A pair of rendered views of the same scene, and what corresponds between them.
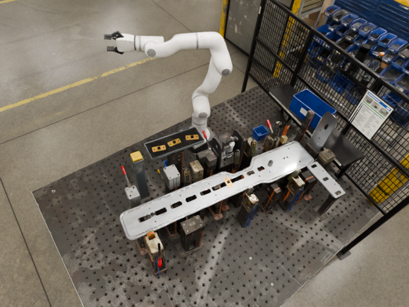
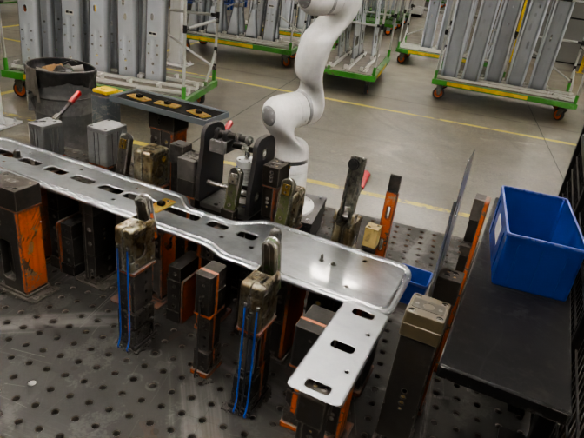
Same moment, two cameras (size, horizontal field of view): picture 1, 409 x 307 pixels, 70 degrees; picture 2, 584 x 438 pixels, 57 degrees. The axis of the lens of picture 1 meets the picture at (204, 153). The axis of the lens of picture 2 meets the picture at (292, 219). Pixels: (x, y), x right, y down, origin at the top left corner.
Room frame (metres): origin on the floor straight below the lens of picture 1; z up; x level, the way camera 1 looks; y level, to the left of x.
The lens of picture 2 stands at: (0.62, -1.42, 1.65)
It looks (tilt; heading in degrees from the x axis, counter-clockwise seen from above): 26 degrees down; 55
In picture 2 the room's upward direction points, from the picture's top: 7 degrees clockwise
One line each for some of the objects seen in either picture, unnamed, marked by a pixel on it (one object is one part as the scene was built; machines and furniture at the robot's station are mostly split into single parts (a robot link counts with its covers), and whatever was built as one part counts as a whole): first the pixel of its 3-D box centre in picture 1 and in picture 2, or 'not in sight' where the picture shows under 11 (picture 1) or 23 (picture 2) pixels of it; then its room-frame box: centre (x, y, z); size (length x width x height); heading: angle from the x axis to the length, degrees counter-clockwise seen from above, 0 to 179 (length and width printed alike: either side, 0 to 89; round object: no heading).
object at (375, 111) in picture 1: (369, 114); not in sight; (1.53, -1.08, 1.30); 0.23 x 0.02 x 0.31; 33
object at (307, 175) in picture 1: (301, 187); (308, 370); (1.19, -0.73, 0.84); 0.11 x 0.10 x 0.28; 33
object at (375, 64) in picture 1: (374, 66); not in sight; (1.75, -1.05, 1.53); 0.06 x 0.06 x 0.20
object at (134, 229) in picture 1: (226, 184); (153, 206); (1.04, -0.17, 1.00); 1.38 x 0.22 x 0.02; 123
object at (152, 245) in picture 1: (156, 254); not in sight; (0.58, 0.21, 0.88); 0.15 x 0.11 x 0.36; 33
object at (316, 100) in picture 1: (311, 109); (532, 238); (1.76, -0.79, 1.10); 0.30 x 0.17 x 0.13; 41
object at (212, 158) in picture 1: (208, 171); (192, 213); (1.20, -0.04, 0.89); 0.13 x 0.11 x 0.38; 33
